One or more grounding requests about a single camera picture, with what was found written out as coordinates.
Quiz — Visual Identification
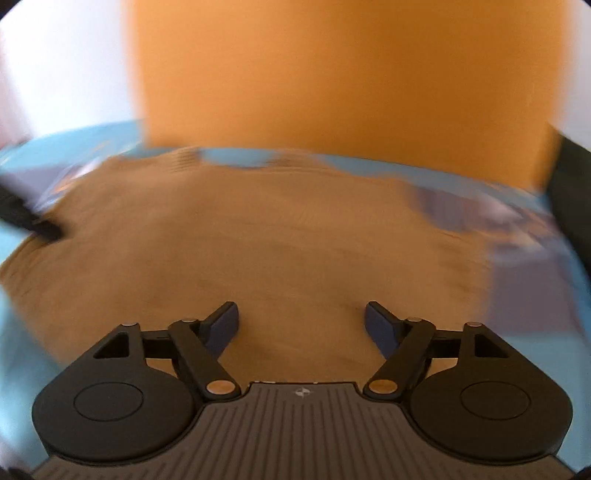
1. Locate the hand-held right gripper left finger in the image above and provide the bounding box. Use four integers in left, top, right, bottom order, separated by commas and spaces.
87, 302, 241, 400

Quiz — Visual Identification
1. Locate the orange cable-knit cardigan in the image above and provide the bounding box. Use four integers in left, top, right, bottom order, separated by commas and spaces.
0, 147, 498, 385

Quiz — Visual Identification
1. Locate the dark cloth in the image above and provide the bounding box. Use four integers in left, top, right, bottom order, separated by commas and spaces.
545, 131, 591, 273

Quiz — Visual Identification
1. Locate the blue patterned bed sheet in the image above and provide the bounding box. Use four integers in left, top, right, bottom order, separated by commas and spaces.
0, 117, 591, 480

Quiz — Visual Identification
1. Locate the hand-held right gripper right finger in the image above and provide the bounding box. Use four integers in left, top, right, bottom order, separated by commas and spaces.
363, 301, 519, 401

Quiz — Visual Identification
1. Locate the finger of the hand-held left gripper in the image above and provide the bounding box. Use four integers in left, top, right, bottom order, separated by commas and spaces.
0, 184, 64, 241

